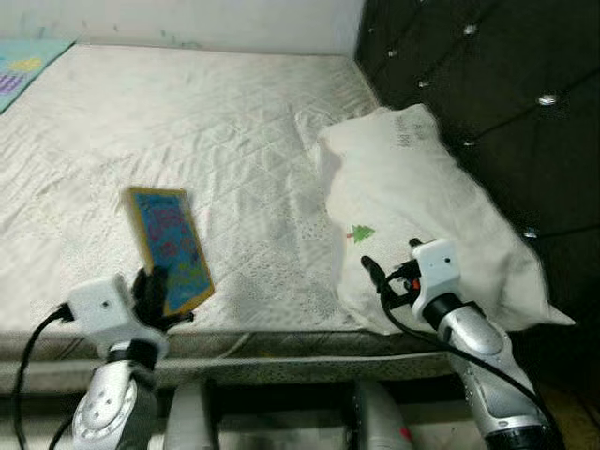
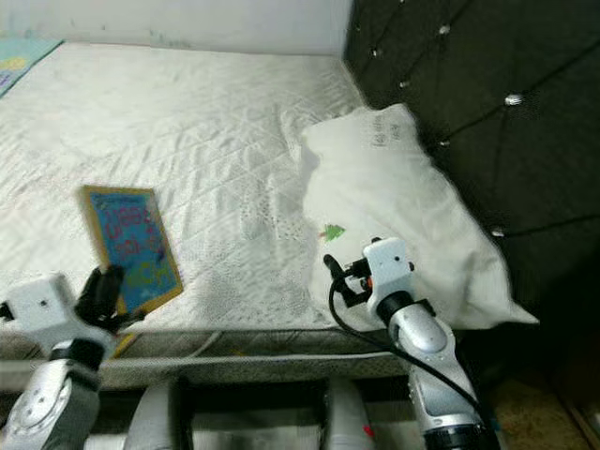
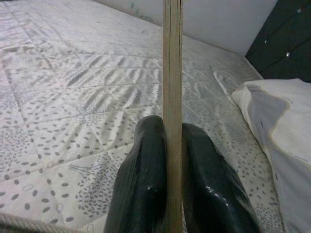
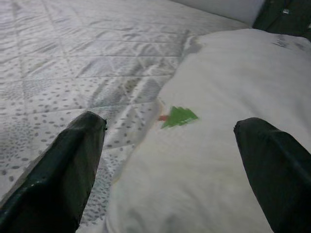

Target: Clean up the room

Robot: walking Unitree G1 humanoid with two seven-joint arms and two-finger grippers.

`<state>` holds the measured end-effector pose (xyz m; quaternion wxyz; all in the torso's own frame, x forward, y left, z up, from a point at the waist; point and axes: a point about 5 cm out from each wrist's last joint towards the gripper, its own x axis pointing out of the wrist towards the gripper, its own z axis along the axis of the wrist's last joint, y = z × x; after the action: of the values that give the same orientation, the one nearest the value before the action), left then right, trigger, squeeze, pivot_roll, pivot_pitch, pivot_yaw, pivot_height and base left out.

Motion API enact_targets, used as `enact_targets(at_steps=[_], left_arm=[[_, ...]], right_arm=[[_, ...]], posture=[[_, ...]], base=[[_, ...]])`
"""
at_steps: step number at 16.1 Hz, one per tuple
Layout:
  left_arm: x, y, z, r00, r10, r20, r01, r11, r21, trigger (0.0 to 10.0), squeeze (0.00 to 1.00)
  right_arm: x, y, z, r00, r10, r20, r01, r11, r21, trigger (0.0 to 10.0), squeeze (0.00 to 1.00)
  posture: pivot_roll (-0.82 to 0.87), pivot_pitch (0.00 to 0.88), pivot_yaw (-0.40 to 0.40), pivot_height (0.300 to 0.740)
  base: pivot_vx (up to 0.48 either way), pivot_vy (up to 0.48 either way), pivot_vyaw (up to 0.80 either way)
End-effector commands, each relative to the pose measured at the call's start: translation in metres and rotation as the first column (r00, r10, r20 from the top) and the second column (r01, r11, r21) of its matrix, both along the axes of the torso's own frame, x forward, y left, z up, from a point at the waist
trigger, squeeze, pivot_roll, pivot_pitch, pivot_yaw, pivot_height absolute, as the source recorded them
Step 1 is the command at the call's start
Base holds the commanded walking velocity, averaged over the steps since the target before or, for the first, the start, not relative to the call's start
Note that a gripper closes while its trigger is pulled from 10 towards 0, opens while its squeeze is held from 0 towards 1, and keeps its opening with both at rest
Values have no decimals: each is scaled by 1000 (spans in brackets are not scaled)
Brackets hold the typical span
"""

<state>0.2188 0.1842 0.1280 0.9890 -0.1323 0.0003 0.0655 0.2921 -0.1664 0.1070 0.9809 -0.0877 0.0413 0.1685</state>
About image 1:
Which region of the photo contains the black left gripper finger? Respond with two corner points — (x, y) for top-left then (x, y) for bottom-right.
(148, 266), (172, 329)
(129, 269), (151, 324)

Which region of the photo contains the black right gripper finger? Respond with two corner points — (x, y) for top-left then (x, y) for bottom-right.
(361, 255), (387, 299)

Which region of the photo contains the blue and yellow children's book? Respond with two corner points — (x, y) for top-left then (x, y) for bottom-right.
(125, 186), (216, 317)

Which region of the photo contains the white pillow with green tree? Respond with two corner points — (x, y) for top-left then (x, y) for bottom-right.
(314, 103), (575, 336)

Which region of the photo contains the silver robot left leg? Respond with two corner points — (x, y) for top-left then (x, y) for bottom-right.
(164, 380), (221, 450)

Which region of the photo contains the silver robot leg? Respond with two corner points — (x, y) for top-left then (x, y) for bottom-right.
(164, 380), (221, 450)
(352, 380), (415, 450)

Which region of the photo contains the silver robot right leg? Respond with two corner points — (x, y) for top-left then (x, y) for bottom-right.
(352, 380), (415, 450)

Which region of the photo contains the black bed base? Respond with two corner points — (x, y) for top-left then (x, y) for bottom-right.
(0, 375), (563, 423)

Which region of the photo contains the grey quilted mattress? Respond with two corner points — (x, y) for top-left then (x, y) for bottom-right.
(0, 42), (563, 395)

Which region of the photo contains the black tufted headboard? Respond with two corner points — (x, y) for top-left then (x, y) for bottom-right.
(354, 0), (600, 376)

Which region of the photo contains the teal blanket with colourful shapes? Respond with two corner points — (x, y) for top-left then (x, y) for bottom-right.
(0, 37), (76, 115)

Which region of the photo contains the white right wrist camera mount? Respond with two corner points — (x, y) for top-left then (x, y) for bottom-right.
(410, 239), (462, 315)

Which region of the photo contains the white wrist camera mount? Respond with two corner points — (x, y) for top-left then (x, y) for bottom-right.
(410, 239), (462, 315)
(67, 274), (142, 334)

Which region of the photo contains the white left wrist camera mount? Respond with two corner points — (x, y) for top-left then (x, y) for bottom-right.
(67, 274), (142, 334)

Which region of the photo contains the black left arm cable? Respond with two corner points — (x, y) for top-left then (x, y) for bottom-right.
(12, 305), (76, 450)

